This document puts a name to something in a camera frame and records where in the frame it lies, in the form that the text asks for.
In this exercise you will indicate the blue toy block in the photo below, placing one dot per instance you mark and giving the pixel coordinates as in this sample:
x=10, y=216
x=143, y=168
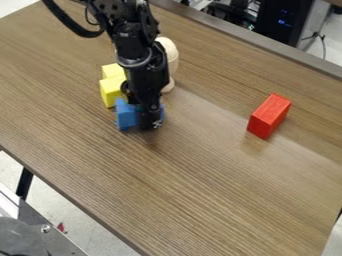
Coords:
x=127, y=115

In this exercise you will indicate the black computer tower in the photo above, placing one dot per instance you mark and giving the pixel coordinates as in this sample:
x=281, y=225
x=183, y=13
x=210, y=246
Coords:
x=285, y=18

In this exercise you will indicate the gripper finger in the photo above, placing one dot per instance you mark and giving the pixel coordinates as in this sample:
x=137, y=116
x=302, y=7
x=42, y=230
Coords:
x=152, y=115

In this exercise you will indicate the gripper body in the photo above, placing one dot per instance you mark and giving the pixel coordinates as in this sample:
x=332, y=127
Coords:
x=147, y=75

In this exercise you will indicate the cream rounded wooden block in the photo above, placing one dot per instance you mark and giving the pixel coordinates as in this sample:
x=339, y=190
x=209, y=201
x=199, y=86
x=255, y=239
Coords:
x=171, y=56

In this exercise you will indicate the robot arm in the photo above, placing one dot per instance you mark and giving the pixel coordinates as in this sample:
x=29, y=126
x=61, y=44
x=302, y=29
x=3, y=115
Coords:
x=127, y=30

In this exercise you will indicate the red rectangular block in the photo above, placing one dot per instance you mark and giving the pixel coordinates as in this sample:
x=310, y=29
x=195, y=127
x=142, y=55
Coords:
x=268, y=116

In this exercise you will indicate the yellow arch block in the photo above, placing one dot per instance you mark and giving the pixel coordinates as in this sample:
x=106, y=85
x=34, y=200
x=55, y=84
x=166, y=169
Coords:
x=112, y=90

